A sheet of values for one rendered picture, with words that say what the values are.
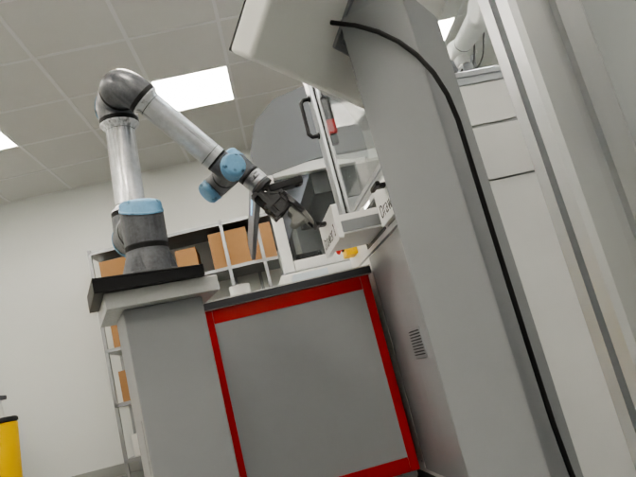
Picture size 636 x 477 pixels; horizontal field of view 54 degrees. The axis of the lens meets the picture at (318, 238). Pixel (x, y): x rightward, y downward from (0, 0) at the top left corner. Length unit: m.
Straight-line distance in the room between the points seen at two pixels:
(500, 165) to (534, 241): 0.20
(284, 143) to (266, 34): 1.98
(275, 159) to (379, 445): 1.42
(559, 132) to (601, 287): 0.08
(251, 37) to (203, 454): 1.02
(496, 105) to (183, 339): 0.98
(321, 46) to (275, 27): 0.12
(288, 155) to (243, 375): 1.23
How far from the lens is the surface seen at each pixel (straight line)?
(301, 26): 1.06
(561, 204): 0.37
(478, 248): 0.96
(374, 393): 2.10
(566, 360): 1.58
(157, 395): 1.62
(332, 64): 1.15
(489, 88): 1.69
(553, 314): 1.58
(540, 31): 0.38
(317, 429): 2.07
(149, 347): 1.62
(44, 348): 6.61
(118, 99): 1.92
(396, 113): 1.03
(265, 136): 2.97
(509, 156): 1.63
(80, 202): 6.74
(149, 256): 1.70
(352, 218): 1.91
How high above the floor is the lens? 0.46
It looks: 12 degrees up
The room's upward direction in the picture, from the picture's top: 14 degrees counter-clockwise
